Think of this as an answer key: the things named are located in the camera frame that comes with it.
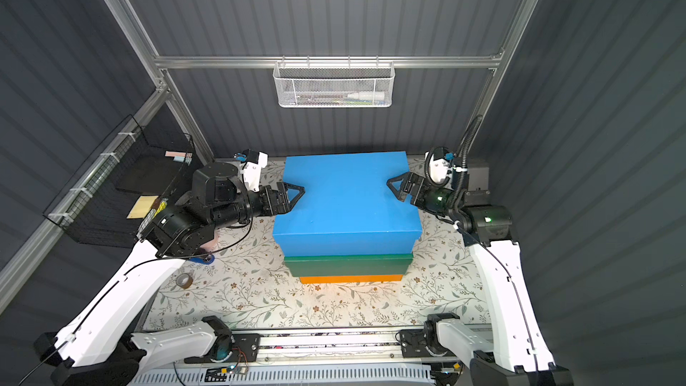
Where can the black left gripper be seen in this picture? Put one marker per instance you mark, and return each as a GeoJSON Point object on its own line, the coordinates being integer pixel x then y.
{"type": "Point", "coordinates": [272, 198]}

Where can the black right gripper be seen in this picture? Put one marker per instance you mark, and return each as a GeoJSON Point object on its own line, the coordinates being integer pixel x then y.
{"type": "Point", "coordinates": [414, 189]}

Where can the blue shoebox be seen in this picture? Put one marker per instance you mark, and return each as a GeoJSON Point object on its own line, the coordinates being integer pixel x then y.
{"type": "Point", "coordinates": [347, 208]}

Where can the green shoebox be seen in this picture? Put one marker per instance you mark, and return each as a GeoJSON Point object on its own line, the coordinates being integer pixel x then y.
{"type": "Point", "coordinates": [358, 265]}

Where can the orange shoebox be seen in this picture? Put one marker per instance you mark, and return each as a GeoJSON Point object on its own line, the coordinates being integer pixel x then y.
{"type": "Point", "coordinates": [351, 279]}

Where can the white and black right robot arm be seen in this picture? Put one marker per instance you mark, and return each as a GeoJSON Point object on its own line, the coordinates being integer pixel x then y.
{"type": "Point", "coordinates": [489, 236]}

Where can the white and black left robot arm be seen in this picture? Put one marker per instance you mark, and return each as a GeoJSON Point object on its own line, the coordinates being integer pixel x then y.
{"type": "Point", "coordinates": [88, 350]}

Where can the white marker in basket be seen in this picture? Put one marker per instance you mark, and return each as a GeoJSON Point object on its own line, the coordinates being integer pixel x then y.
{"type": "Point", "coordinates": [372, 97]}

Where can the grey tape roll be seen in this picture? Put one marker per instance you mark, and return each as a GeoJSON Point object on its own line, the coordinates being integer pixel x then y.
{"type": "Point", "coordinates": [184, 281]}

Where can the black notebook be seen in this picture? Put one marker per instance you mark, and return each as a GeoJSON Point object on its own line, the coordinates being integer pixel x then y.
{"type": "Point", "coordinates": [148, 176]}

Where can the yellow sticky note pad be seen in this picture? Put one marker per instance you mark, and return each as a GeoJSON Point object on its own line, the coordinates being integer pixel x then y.
{"type": "Point", "coordinates": [143, 206]}

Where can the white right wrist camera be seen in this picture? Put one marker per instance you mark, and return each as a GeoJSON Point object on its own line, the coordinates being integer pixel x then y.
{"type": "Point", "coordinates": [437, 166]}

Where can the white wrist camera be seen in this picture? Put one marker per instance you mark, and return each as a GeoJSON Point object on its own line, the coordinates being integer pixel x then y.
{"type": "Point", "coordinates": [252, 163]}
{"type": "Point", "coordinates": [437, 166]}

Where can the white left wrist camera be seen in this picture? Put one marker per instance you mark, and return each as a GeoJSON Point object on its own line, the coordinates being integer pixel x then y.
{"type": "Point", "coordinates": [252, 163]}

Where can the white wire mesh basket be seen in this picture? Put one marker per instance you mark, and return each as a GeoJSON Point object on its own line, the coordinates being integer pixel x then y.
{"type": "Point", "coordinates": [310, 86]}

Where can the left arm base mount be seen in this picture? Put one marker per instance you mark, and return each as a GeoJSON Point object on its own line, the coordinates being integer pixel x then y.
{"type": "Point", "coordinates": [242, 347]}

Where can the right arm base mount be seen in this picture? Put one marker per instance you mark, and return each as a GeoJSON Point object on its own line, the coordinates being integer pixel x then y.
{"type": "Point", "coordinates": [413, 344]}

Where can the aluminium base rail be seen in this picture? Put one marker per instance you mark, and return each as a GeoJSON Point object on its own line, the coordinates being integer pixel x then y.
{"type": "Point", "coordinates": [332, 340]}

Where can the black wire wall basket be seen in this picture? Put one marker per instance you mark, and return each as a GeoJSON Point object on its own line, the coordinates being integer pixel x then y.
{"type": "Point", "coordinates": [92, 211]}

